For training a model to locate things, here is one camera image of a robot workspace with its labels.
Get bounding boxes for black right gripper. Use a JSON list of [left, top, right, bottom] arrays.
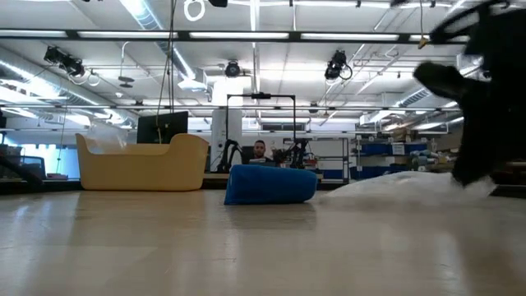
[[413, 7, 526, 187]]

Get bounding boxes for clear plastic bag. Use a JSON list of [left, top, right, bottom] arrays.
[[318, 170, 498, 206], [85, 123, 128, 155]]

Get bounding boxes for blue bandage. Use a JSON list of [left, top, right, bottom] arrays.
[[224, 164, 319, 206]]

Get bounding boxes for blue storage bin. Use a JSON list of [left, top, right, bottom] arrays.
[[361, 142, 428, 156], [348, 164, 408, 181]]

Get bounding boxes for metal shelf rack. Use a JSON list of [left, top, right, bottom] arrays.
[[353, 133, 432, 182]]

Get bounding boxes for black overhead light bar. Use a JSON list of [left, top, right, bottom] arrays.
[[0, 28, 469, 45]]

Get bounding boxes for person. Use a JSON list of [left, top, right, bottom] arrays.
[[249, 139, 275, 162]]

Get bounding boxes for wooden background table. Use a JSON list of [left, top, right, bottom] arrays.
[[204, 172, 325, 182]]

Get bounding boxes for white ceiling unit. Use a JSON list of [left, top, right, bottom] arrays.
[[177, 67, 209, 92]]

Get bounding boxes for black monitor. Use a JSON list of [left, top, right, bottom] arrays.
[[136, 110, 189, 145]]

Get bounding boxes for yellow plastic tub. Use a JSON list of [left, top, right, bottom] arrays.
[[75, 132, 210, 192]]

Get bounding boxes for crumpled clear plastic bag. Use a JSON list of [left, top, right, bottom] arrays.
[[85, 123, 128, 155]]

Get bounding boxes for dark slanted bar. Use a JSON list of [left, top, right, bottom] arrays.
[[0, 154, 46, 186]]

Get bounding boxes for silver air duct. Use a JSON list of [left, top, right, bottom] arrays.
[[0, 44, 139, 128], [396, 53, 490, 109]]

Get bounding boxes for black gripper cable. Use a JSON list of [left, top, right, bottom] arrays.
[[429, 0, 510, 44]]

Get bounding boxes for black ceiling camera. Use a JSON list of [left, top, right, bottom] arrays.
[[43, 45, 86, 78], [224, 60, 242, 79], [324, 49, 353, 81]]

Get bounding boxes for black gantry frame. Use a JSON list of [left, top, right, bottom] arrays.
[[225, 93, 298, 173]]

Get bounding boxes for hanging black cable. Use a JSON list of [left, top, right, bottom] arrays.
[[155, 0, 178, 145]]

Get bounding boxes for white ring cable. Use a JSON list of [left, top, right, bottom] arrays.
[[182, 0, 206, 22]]

